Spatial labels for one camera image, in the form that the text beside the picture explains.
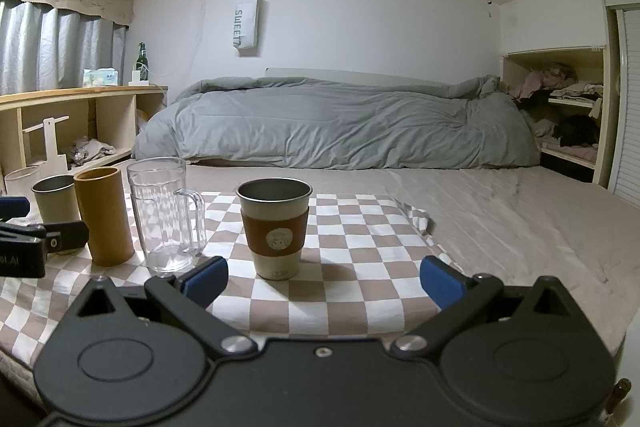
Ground grey duvet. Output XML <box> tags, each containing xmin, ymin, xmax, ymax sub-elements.
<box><xmin>131</xmin><ymin>74</ymin><xmax>542</xmax><ymax>170</ymax></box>

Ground black clothes pile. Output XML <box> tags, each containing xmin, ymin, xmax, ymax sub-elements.
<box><xmin>552</xmin><ymin>114</ymin><xmax>598</xmax><ymax>146</ymax></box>

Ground grey metal cup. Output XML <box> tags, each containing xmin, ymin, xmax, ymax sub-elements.
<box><xmin>31</xmin><ymin>175</ymin><xmax>83</xmax><ymax>255</ymax></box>

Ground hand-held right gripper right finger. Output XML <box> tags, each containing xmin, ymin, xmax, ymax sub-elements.
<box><xmin>390</xmin><ymin>256</ymin><xmax>573</xmax><ymax>363</ymax></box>

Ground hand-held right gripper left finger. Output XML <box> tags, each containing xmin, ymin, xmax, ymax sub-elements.
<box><xmin>75</xmin><ymin>256</ymin><xmax>258</xmax><ymax>363</ymax></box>

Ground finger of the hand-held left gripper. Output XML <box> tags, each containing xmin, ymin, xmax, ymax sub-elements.
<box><xmin>0</xmin><ymin>221</ymin><xmax>90</xmax><ymax>256</ymax></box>
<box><xmin>0</xmin><ymin>196</ymin><xmax>31</xmax><ymax>221</ymax></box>

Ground green glass bottle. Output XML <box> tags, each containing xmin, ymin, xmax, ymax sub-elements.
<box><xmin>136</xmin><ymin>42</ymin><xmax>150</xmax><ymax>82</ymax></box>

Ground brown white checkered cloth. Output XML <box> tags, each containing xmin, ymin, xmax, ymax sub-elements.
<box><xmin>0</xmin><ymin>191</ymin><xmax>466</xmax><ymax>358</ymax></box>

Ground white wall cable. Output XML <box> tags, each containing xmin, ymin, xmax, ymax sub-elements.
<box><xmin>192</xmin><ymin>0</ymin><xmax>210</xmax><ymax>52</ymax></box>

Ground ribbed clear glass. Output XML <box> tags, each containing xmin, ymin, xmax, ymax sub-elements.
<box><xmin>4</xmin><ymin>166</ymin><xmax>43</xmax><ymax>225</ymax></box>

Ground tissue pack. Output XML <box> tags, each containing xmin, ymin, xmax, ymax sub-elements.
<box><xmin>82</xmin><ymin>68</ymin><xmax>119</xmax><ymax>88</ymax></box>

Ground pink clothes pile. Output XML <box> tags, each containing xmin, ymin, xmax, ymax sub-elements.
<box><xmin>510</xmin><ymin>63</ymin><xmax>581</xmax><ymax>102</ymax></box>

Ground metal cup with brown sleeve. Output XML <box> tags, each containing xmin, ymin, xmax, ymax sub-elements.
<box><xmin>236</xmin><ymin>178</ymin><xmax>314</xmax><ymax>281</ymax></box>

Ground grey curtain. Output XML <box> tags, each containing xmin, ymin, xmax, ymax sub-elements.
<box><xmin>0</xmin><ymin>0</ymin><xmax>128</xmax><ymax>96</ymax></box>

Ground wooden paddle board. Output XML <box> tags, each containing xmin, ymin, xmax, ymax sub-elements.
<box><xmin>22</xmin><ymin>116</ymin><xmax>71</xmax><ymax>178</ymax></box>

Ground white louvred closet door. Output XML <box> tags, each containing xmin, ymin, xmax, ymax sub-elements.
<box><xmin>600</xmin><ymin>0</ymin><xmax>640</xmax><ymax>208</ymax></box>

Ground white hanging bag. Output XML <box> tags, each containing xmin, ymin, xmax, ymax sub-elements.
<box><xmin>231</xmin><ymin>0</ymin><xmax>262</xmax><ymax>58</ymax></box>

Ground tall mustard cup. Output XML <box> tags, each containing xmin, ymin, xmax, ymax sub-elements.
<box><xmin>73</xmin><ymin>168</ymin><xmax>136</xmax><ymax>267</ymax></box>

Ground low wooden shelf unit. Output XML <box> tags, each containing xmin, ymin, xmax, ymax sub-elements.
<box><xmin>0</xmin><ymin>84</ymin><xmax>169</xmax><ymax>195</ymax></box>

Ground folded beige clothes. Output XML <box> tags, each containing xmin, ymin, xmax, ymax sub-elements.
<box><xmin>547</xmin><ymin>83</ymin><xmax>603</xmax><ymax>102</ymax></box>

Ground built-in wooden clothes shelf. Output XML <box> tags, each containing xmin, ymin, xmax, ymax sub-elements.
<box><xmin>501</xmin><ymin>46</ymin><xmax>613</xmax><ymax>188</ymax></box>

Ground crumpled beige cloth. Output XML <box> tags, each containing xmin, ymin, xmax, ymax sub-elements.
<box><xmin>67</xmin><ymin>136</ymin><xmax>118</xmax><ymax>165</ymax></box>

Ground clear glass mug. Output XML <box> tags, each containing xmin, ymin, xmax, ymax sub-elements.
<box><xmin>126</xmin><ymin>157</ymin><xmax>207</xmax><ymax>273</ymax></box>

